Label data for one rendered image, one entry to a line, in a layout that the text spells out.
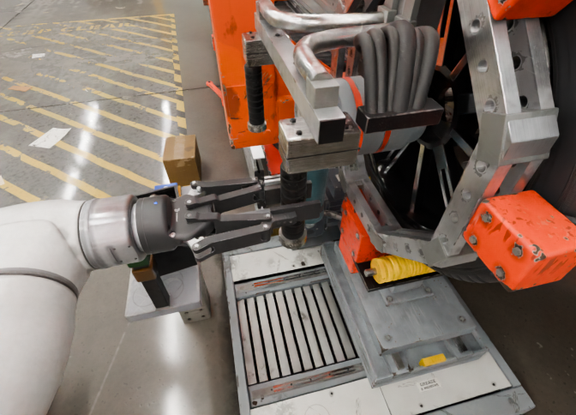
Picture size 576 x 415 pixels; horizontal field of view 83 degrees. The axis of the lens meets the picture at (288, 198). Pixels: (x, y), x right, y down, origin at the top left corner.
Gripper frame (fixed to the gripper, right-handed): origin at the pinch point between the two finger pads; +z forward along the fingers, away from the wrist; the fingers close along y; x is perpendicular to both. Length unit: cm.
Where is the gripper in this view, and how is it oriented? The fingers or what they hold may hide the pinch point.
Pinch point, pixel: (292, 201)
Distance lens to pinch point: 46.1
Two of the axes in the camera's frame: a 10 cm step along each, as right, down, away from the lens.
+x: 0.0, -7.2, -6.9
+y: 2.3, 6.7, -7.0
